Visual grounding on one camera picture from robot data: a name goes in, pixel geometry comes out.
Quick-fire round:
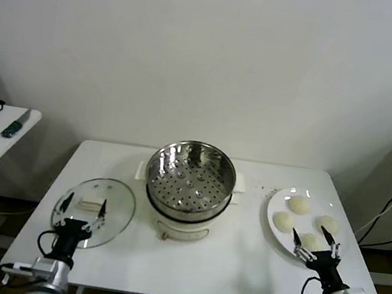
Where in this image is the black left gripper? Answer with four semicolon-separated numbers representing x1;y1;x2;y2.
47;189;109;268

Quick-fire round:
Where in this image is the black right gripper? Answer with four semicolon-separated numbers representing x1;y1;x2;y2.
284;221;357;294

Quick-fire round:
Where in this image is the white steamed baozi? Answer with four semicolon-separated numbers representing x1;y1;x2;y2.
271;209;300;234
297;231;327;254
313;213;342;236
287;194;312;218

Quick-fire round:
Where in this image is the round glass pot lid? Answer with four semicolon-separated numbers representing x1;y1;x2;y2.
47;170;140;255

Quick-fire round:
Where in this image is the perforated steel steamer basket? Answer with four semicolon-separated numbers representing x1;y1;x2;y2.
131;133;253;221

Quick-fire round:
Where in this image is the white round plate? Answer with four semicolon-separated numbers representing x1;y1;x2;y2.
260;183;357;266

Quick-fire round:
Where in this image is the white electric cooking pot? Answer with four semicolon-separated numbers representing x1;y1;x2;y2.
139;182;234;250

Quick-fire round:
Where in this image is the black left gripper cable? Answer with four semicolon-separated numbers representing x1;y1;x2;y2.
35;228;61;260

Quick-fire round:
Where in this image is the white power cable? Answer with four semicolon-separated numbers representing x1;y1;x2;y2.
353;188;392;241

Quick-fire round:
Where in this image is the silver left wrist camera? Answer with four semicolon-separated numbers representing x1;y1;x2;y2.
0;252;59;284

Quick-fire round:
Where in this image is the black power cable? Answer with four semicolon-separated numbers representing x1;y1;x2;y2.
357;180;392;252

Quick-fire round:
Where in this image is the green handled knife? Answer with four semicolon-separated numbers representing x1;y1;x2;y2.
0;104;33;141

